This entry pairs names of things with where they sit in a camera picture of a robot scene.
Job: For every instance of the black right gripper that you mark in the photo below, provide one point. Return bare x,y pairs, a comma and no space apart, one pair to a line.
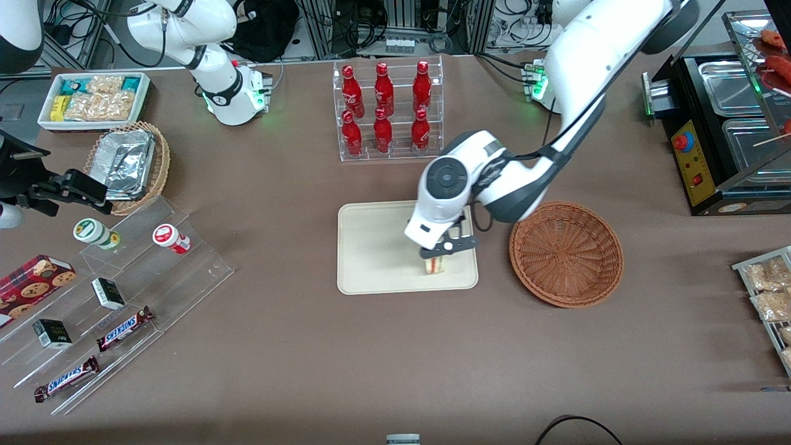
18,171

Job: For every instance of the triangular sandwich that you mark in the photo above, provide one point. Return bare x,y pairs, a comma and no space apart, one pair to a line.
435,266

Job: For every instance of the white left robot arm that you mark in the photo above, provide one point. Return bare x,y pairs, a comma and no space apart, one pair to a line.
587,55

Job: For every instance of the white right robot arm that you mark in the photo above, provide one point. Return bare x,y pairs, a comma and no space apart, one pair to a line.
222,93

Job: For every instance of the beige rectangular tray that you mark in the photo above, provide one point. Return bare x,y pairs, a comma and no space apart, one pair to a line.
377,247

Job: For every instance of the light oval wicker basket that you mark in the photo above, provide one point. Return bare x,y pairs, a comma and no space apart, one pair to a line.
160,167

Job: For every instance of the brown round wicker basket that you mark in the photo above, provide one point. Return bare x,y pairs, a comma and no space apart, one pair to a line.
565,253

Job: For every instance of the tray of wrapped snacks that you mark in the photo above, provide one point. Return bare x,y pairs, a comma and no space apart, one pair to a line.
772,330

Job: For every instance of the green lid small jar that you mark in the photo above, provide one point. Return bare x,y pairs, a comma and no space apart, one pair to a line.
93,232

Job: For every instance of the stacked aluminium foil trays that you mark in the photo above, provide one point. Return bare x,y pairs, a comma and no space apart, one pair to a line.
126,164

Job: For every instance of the yellow snack packet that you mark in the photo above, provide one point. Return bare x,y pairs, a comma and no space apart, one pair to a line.
58,108

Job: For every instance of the clear bag of crackers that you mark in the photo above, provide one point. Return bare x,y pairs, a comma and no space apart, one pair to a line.
105,84
99,106

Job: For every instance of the red plaid cookie box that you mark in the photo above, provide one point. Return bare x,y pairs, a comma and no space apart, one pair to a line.
31,287

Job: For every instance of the clear acrylic bottle rack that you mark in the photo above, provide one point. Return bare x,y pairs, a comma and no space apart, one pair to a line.
398,157

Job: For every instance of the small black carton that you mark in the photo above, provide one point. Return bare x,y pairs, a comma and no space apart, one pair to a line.
52,334
108,293

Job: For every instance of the teal snack packet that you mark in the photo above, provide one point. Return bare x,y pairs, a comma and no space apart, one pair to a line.
72,86
131,84

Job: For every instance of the red lid small jar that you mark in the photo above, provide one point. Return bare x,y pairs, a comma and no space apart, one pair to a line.
168,237

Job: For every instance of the red cola bottle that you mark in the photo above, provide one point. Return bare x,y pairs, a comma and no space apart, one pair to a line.
352,93
384,89
422,86
352,137
382,135
420,135

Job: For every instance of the white rectangular snack bin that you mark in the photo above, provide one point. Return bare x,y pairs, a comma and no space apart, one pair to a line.
143,99

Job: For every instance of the clear acrylic stepped display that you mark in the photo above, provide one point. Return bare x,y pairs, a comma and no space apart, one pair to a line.
179,278

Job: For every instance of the brown snickers bar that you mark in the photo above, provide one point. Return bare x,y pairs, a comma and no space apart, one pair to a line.
67,379
123,329

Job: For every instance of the small grey box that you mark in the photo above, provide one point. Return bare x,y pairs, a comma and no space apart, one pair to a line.
403,439

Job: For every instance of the white power strip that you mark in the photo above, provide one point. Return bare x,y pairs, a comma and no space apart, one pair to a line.
399,44

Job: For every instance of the black fabric bag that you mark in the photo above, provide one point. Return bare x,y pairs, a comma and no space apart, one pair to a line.
266,31

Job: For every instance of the black hot food display machine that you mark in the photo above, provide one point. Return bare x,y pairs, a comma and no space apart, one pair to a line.
698,173

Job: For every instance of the clear bag of fried snacks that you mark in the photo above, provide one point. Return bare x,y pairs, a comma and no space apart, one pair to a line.
766,275
772,306

